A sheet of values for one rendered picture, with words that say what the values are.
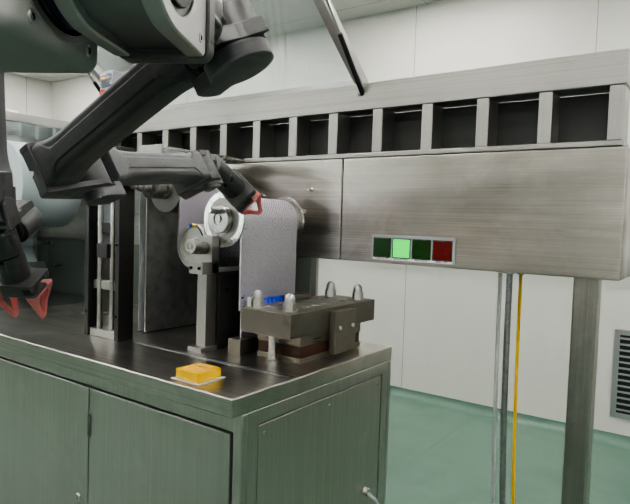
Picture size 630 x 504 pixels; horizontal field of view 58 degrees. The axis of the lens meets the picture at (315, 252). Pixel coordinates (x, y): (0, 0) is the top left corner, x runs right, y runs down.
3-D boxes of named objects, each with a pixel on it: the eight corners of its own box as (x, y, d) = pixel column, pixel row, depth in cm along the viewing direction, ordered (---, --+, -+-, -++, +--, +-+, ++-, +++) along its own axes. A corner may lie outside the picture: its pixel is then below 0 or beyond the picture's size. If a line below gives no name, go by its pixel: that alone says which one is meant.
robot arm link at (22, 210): (-45, 201, 101) (1, 202, 101) (-7, 173, 111) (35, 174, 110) (-22, 257, 108) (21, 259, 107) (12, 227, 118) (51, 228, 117)
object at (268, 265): (238, 310, 150) (240, 240, 149) (293, 302, 169) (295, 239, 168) (239, 311, 150) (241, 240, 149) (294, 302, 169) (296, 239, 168)
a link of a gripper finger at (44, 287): (29, 305, 120) (16, 268, 115) (62, 307, 119) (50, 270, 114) (12, 326, 114) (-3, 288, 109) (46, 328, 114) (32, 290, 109)
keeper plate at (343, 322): (328, 353, 149) (329, 311, 149) (348, 347, 158) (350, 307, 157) (336, 354, 148) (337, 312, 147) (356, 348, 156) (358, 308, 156)
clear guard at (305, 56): (39, 1, 197) (40, 1, 197) (134, 113, 230) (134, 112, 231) (276, -86, 136) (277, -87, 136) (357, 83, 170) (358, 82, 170)
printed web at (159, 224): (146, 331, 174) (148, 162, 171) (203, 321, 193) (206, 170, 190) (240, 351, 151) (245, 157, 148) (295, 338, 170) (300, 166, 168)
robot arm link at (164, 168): (104, 193, 86) (74, 128, 86) (77, 209, 88) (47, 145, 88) (229, 185, 127) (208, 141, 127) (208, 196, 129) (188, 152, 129)
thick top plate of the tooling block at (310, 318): (240, 330, 145) (240, 307, 145) (329, 313, 177) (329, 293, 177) (290, 340, 136) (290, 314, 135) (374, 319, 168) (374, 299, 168)
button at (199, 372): (175, 378, 125) (175, 367, 125) (199, 372, 131) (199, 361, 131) (197, 384, 121) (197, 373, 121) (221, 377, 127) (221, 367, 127)
